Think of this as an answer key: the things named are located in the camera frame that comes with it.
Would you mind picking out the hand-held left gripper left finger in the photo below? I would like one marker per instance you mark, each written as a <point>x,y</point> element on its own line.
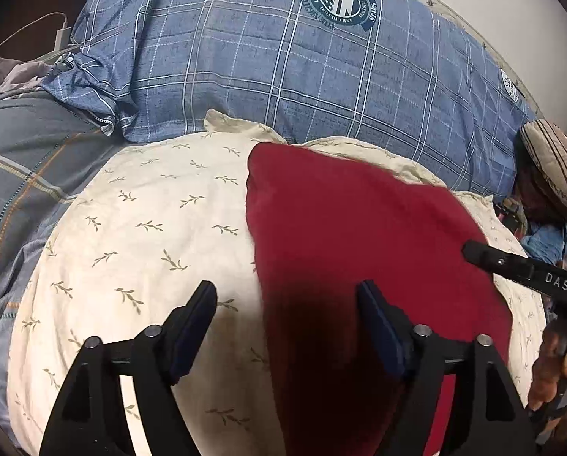
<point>194,332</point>

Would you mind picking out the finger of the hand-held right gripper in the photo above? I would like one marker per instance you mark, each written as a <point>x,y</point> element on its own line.
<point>494,261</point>

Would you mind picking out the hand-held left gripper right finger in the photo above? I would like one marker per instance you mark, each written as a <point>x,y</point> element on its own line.
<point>379,328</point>

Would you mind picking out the red cloth garment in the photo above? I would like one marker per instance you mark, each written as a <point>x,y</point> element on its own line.
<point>335,209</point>

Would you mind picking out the person's right hand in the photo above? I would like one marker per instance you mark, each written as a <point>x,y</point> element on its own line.
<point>549,356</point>

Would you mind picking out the light blue cloth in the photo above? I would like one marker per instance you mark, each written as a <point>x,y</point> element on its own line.
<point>547,243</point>

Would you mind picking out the striped beige cushion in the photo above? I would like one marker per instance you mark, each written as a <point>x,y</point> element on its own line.
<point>555,157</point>

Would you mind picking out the cream leaf-print pillow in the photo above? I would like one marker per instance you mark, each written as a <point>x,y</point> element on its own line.
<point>145,199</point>

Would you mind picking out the grey striped quilt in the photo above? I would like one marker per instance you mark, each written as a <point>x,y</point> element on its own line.
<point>22,166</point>

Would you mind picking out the blue plaid pillow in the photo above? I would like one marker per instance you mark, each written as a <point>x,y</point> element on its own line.
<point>217,57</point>

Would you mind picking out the grey-purple crumpled cloth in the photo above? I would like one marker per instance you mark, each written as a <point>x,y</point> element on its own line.
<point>5,78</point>

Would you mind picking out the white charger block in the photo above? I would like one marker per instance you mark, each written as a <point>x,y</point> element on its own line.
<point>62,37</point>

